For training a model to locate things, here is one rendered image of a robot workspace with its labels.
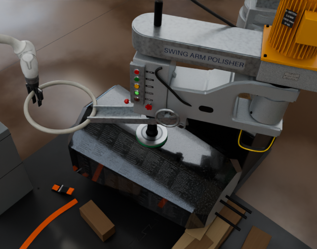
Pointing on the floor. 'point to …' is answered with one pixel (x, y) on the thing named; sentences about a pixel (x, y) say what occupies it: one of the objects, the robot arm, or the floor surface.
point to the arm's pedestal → (6, 171)
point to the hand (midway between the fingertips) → (36, 101)
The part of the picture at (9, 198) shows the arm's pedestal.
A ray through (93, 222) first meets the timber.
